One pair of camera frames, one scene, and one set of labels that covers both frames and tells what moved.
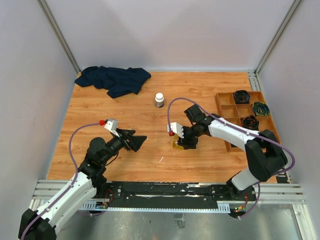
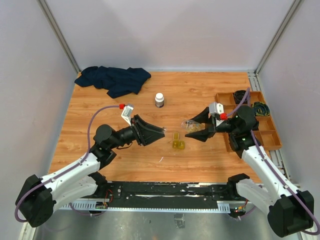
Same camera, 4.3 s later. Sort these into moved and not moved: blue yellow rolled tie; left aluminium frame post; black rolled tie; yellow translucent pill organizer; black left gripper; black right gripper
Moved: black right gripper; black left gripper
Not moved: blue yellow rolled tie; yellow translucent pill organizer; left aluminium frame post; black rolled tie
